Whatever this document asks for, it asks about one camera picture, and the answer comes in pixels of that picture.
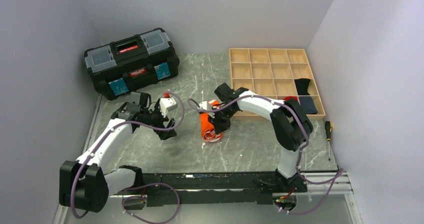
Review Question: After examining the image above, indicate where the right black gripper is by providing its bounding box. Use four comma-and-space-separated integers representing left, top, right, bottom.
207, 105, 237, 135

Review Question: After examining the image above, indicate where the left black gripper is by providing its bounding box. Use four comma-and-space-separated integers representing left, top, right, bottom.
140, 99, 177, 140

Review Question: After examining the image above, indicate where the orange underwear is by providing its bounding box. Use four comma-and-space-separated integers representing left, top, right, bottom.
199, 99, 223, 142

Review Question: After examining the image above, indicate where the wooden compartment tray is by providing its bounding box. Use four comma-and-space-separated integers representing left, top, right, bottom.
229, 48, 326, 120

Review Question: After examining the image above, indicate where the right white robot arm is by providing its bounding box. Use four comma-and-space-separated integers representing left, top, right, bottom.
209, 83, 314, 192

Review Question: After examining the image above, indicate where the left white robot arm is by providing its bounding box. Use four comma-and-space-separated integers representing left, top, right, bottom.
59, 92, 184, 213

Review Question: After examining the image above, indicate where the red rolled underwear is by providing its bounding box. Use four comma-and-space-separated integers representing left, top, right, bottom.
284, 96, 299, 101

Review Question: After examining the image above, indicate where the dark blue rolled underwear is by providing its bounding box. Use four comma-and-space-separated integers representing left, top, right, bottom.
299, 96, 318, 114

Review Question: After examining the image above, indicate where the black rolled underwear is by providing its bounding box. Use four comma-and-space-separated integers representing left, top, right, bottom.
294, 78, 311, 96

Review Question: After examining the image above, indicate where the black plastic toolbox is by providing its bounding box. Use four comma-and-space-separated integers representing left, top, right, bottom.
83, 27, 180, 100

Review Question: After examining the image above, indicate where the yellow black screwdriver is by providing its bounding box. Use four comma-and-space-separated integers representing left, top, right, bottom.
324, 121, 333, 161

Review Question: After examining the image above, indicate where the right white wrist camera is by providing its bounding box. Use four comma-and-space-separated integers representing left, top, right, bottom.
199, 100, 216, 113

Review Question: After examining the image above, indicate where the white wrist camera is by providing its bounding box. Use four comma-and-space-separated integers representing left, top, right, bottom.
199, 100, 216, 113
159, 98, 178, 118

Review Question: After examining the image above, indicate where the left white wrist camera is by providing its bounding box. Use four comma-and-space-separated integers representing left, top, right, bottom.
159, 98, 178, 118

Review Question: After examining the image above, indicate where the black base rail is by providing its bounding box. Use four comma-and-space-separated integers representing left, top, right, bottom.
116, 171, 308, 207

